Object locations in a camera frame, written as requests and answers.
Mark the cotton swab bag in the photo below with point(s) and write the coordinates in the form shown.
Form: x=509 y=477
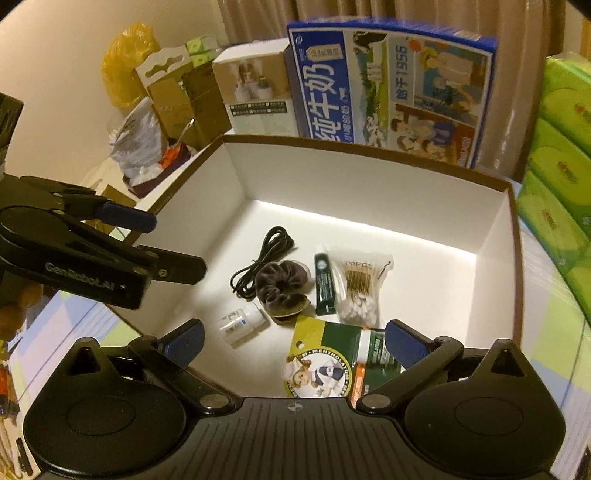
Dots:
x=358 y=277

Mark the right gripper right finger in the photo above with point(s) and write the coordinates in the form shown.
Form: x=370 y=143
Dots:
x=425 y=361

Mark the brown velvet scrunchie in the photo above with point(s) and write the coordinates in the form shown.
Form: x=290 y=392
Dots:
x=280 y=289

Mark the brown cardboard boxes stack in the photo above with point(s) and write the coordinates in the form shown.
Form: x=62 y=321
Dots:
x=186 y=98

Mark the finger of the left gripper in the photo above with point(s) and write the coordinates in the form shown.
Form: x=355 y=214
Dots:
x=83 y=203
x=175 y=267

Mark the white pill bottle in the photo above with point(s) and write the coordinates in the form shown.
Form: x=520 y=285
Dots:
x=240 y=323

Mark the white product box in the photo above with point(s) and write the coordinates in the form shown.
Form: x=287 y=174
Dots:
x=255 y=88

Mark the yellow plastic bag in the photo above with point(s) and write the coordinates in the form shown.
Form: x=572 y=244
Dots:
x=124 y=54

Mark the green tissue pack stack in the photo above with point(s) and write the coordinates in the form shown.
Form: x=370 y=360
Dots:
x=554 y=199

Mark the brown cardboard storage box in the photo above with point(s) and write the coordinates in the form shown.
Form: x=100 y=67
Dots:
x=453 y=235

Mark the dark tray with items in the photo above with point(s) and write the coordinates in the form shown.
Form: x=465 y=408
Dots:
x=148 y=177

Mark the white crumpled plastic bag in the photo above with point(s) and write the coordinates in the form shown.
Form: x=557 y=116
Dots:
x=139 y=141

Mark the Mentholatum lip salve card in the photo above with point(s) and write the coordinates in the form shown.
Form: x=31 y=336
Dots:
x=328 y=359

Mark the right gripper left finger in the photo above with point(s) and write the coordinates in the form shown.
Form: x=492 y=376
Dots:
x=168 y=357

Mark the blue milk carton box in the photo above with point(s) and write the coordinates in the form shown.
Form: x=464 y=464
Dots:
x=402 y=85

